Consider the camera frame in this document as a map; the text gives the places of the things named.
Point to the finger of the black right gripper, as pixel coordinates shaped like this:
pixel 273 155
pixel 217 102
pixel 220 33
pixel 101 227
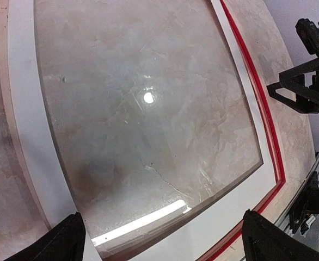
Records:
pixel 298 87

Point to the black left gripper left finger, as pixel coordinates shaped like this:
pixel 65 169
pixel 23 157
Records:
pixel 65 241

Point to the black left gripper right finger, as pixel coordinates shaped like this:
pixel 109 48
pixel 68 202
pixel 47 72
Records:
pixel 262 240

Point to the red wooden picture frame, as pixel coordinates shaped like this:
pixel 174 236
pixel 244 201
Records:
pixel 64 36

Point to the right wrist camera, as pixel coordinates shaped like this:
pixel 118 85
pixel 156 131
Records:
pixel 308 32

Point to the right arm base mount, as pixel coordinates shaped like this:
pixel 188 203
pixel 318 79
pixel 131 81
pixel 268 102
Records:
pixel 306 203

